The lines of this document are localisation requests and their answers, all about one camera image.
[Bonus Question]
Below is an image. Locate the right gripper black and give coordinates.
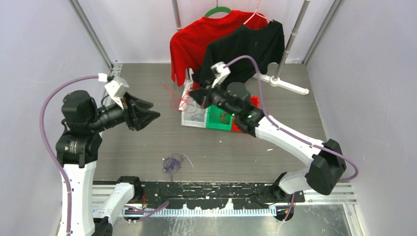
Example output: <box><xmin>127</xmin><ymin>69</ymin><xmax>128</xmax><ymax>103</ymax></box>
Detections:
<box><xmin>187</xmin><ymin>77</ymin><xmax>238</xmax><ymax>118</ymax></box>

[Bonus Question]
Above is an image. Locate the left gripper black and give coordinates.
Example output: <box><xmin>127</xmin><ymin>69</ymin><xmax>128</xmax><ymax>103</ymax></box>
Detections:
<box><xmin>89</xmin><ymin>90</ymin><xmax>160</xmax><ymax>130</ymax></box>

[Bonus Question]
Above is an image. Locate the red cable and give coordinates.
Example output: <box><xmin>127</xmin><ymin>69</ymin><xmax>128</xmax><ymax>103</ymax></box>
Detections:
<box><xmin>163</xmin><ymin>84</ymin><xmax>196</xmax><ymax>113</ymax></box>
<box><xmin>211</xmin><ymin>111</ymin><xmax>233</xmax><ymax>126</ymax></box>

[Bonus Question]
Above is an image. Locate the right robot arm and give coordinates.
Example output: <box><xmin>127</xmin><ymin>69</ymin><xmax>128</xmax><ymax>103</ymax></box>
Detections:
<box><xmin>189</xmin><ymin>82</ymin><xmax>347</xmax><ymax>202</ymax></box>

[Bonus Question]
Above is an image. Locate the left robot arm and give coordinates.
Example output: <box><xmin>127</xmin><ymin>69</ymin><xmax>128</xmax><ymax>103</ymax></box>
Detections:
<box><xmin>56</xmin><ymin>90</ymin><xmax>160</xmax><ymax>236</ymax></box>

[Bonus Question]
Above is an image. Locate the white plastic bin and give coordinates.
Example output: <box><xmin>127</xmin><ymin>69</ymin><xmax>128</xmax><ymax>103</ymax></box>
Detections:
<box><xmin>179</xmin><ymin>89</ymin><xmax>207</xmax><ymax>128</ymax></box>

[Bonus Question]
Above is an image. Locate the green plastic bin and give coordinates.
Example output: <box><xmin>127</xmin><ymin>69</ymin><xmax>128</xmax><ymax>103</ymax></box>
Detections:
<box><xmin>206</xmin><ymin>105</ymin><xmax>233</xmax><ymax>131</ymax></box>

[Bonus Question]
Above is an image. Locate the red t-shirt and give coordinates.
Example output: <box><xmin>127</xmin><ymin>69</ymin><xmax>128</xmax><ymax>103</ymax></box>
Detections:
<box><xmin>170</xmin><ymin>10</ymin><xmax>252</xmax><ymax>86</ymax></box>

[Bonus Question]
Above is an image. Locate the red plastic bin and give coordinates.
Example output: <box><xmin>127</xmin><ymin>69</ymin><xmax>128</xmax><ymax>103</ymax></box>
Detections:
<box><xmin>231</xmin><ymin>96</ymin><xmax>260</xmax><ymax>133</ymax></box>

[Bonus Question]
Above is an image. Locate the white clothes rack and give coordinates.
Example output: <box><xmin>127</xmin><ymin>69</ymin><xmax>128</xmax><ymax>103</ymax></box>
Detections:
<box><xmin>175</xmin><ymin>0</ymin><xmax>311</xmax><ymax>112</ymax></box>

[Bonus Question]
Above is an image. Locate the black t-shirt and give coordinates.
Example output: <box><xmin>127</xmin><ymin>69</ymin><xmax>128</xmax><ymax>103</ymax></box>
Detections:
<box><xmin>192</xmin><ymin>21</ymin><xmax>285</xmax><ymax>88</ymax></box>

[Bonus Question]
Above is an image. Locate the green clothes hanger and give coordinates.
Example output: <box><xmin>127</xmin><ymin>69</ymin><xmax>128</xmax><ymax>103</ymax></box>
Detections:
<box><xmin>204</xmin><ymin>1</ymin><xmax>232</xmax><ymax>17</ymax></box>

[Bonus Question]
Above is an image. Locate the pink clothes hanger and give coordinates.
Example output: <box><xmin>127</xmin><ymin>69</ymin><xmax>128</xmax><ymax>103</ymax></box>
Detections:
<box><xmin>243</xmin><ymin>0</ymin><xmax>272</xmax><ymax>25</ymax></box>

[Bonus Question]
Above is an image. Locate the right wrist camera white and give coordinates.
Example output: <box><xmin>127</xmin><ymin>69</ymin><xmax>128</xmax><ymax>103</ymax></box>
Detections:
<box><xmin>210</xmin><ymin>61</ymin><xmax>231</xmax><ymax>88</ymax></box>

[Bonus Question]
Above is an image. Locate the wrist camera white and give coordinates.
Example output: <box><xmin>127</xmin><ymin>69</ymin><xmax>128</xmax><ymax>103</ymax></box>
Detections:
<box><xmin>98</xmin><ymin>73</ymin><xmax>129</xmax><ymax>110</ymax></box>
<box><xmin>210</xmin><ymin>61</ymin><xmax>231</xmax><ymax>88</ymax></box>

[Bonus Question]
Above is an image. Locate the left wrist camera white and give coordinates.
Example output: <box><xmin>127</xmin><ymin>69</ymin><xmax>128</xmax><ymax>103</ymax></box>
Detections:
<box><xmin>98</xmin><ymin>73</ymin><xmax>129</xmax><ymax>110</ymax></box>

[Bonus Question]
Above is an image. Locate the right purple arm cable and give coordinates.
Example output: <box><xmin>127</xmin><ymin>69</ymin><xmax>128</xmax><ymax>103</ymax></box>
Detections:
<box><xmin>223</xmin><ymin>55</ymin><xmax>359</xmax><ymax>223</ymax></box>

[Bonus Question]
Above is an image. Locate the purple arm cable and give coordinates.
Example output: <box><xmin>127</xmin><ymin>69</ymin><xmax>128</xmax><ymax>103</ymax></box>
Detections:
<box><xmin>39</xmin><ymin>75</ymin><xmax>170</xmax><ymax>236</ymax></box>
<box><xmin>223</xmin><ymin>55</ymin><xmax>359</xmax><ymax>223</ymax></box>

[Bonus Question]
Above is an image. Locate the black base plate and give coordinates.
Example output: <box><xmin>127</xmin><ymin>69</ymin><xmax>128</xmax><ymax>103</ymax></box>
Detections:
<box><xmin>128</xmin><ymin>181</ymin><xmax>290</xmax><ymax>210</ymax></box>

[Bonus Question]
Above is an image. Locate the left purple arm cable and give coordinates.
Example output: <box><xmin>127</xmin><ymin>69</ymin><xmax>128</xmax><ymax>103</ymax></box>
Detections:
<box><xmin>39</xmin><ymin>75</ymin><xmax>170</xmax><ymax>236</ymax></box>

